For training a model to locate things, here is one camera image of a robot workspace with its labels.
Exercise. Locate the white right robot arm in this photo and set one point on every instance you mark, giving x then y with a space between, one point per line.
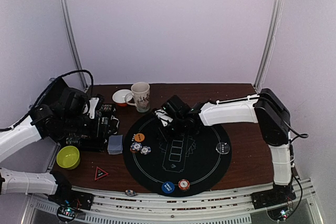
263 108

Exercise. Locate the white floral mug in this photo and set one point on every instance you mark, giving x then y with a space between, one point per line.
139 96

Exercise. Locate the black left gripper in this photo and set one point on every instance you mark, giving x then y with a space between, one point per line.
102 128

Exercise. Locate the round black poker mat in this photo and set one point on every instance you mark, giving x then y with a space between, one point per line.
174 158

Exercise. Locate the clear dealer button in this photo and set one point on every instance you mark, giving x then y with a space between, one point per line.
222 148

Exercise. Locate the lime green bowl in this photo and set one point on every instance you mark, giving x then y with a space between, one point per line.
68 158

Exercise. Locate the aluminium frame post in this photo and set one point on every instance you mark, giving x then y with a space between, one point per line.
70 34
269 44

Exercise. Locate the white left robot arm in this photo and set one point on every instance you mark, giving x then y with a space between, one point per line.
23 150

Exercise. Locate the black poker chip case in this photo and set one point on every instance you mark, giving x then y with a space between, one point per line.
59 116

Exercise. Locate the left aluminium frame post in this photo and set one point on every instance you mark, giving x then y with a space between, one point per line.
70 34

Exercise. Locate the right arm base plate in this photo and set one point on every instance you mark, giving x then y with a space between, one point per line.
269 198

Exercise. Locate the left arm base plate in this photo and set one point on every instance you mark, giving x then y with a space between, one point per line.
76 200

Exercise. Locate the blue small blind button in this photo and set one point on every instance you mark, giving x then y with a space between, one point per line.
168 188

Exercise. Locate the red black triangle token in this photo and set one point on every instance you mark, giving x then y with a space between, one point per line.
100 173

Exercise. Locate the blue playing card deck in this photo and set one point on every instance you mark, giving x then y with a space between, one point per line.
115 145

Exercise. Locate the white saucer orange base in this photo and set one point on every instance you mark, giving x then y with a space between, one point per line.
119 97

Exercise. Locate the fallen poker chip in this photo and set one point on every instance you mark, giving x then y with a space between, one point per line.
130 193

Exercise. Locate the dark white poker chip stack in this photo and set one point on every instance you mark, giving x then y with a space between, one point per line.
145 150

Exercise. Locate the aluminium front rail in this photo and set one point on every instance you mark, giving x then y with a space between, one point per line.
217 206

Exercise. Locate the right aluminium frame post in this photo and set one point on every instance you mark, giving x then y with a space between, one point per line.
269 44

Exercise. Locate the orange big blind button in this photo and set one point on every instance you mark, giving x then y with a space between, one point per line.
139 137

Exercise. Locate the blue white poker chip stack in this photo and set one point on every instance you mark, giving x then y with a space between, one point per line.
135 147

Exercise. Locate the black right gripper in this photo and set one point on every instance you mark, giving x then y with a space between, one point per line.
173 127

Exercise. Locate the red poker chip stack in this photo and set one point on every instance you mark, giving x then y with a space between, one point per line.
184 185

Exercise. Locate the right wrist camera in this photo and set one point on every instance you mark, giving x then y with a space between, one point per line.
164 118

